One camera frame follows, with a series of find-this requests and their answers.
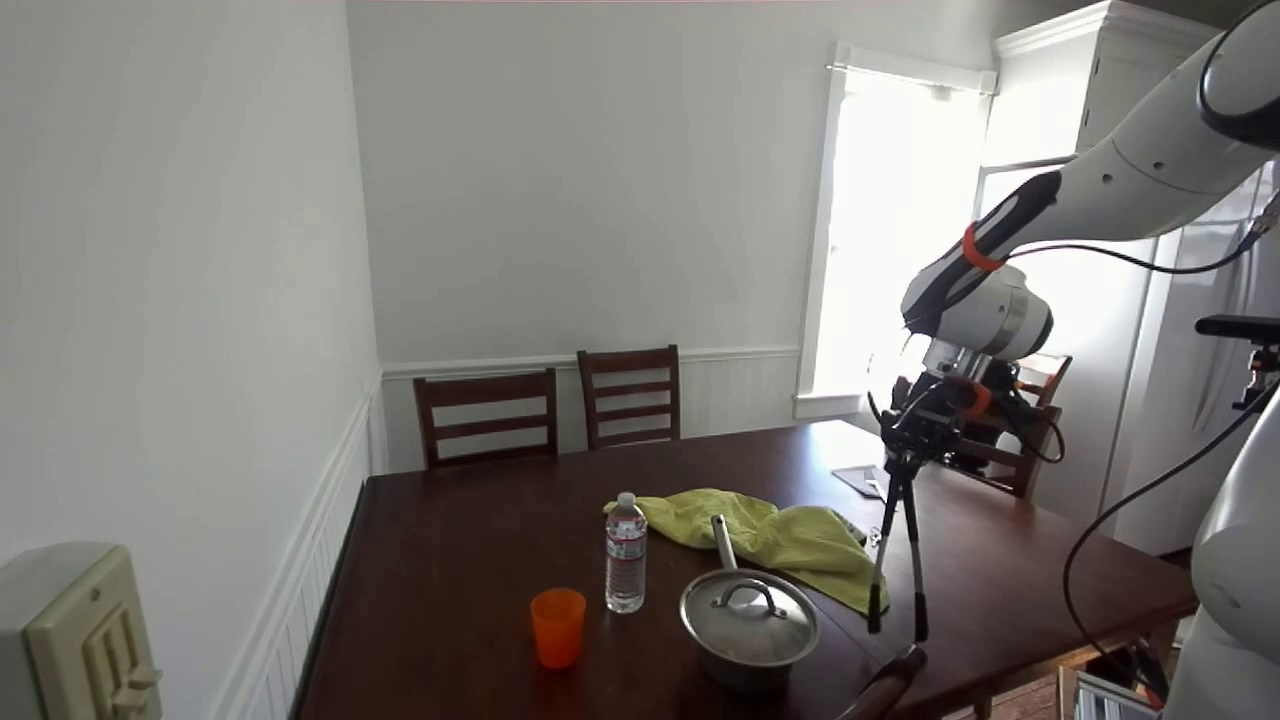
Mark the beige wall switch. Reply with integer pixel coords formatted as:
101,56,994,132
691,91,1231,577
0,537,167,720

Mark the white cabinet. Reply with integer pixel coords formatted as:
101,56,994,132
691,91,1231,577
977,0,1280,565

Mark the black camera stand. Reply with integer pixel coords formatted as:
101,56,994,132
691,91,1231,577
1190,313,1280,415

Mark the bright window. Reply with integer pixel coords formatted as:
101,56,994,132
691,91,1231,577
795,44,999,421

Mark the silver metal pot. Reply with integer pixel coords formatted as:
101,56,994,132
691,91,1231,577
676,512,822,697

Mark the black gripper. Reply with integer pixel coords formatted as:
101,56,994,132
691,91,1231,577
864,372,999,470

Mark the paper sheet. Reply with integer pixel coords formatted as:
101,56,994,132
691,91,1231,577
828,458,895,506

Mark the long black robot cable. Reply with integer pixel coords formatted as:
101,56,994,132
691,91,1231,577
1058,397,1270,618

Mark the yellow-green cloth towel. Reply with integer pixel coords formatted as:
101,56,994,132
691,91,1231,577
637,484,891,618

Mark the dark wooden chair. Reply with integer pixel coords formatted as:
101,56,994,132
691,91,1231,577
977,347,1081,502
571,338,685,452
413,366,564,475
837,638,933,720

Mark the orange plastic cup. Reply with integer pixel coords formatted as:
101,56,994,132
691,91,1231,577
527,582,591,676

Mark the clear plastic water bottle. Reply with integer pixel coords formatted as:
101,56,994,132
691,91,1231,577
598,487,650,618

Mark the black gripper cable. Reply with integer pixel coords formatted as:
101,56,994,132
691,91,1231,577
1006,192,1280,279

